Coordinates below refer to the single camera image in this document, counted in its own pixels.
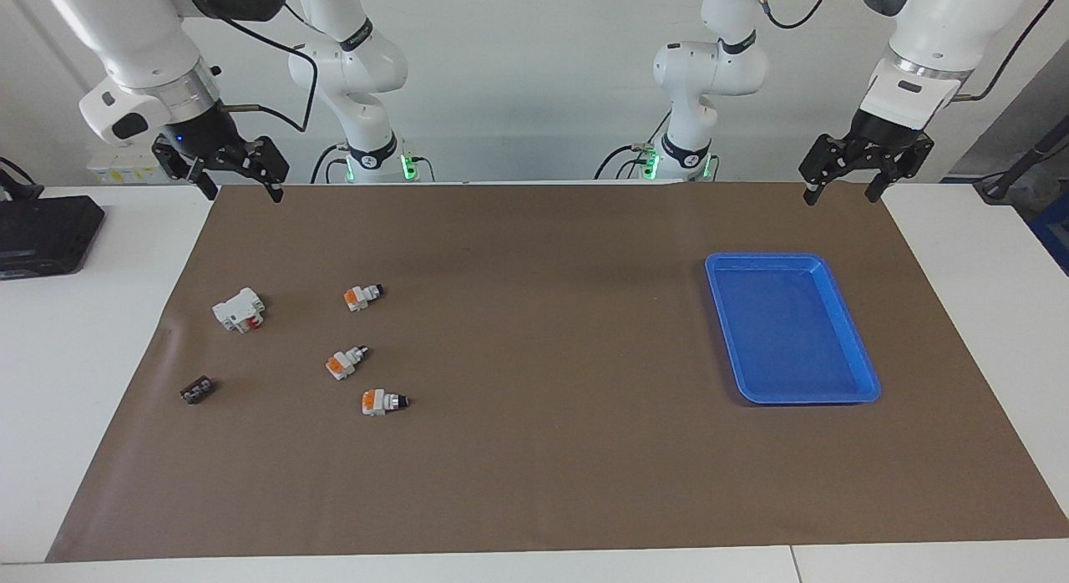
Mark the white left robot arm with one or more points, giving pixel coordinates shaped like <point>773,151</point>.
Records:
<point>935,23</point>

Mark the blue crate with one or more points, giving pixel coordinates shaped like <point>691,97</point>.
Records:
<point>1054,240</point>

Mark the small black terminal block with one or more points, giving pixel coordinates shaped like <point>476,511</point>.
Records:
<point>196,390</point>

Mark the orange white selector switch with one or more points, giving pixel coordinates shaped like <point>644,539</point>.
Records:
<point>377,402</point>
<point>342,364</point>
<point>359,297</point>

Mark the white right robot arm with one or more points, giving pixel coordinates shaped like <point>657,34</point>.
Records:
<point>142,32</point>

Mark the black stand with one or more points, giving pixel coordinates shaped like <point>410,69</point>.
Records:
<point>1036,153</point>

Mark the brown table mat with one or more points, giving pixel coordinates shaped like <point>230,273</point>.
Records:
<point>543,449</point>

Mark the white power strip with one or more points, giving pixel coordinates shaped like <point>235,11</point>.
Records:
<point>121,172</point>

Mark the blue plastic tray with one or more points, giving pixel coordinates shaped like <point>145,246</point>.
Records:
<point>789,332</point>

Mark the black box device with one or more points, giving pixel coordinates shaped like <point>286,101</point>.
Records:
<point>46,232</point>

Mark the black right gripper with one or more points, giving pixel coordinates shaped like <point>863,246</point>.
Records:
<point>205,132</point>

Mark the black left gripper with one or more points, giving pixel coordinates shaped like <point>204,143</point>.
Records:
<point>884,130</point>

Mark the white circuit breaker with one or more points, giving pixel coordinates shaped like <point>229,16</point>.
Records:
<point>236,310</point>

